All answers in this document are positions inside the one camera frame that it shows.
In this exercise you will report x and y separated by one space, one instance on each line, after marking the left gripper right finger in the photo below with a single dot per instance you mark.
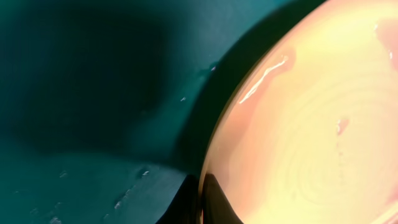
215 205

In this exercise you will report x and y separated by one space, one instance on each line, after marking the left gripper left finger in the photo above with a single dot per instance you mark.
184 207

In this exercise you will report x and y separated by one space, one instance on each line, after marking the yellow plate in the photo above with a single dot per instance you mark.
311 135

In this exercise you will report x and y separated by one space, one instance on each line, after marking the teal plastic tray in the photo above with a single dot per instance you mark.
108 106

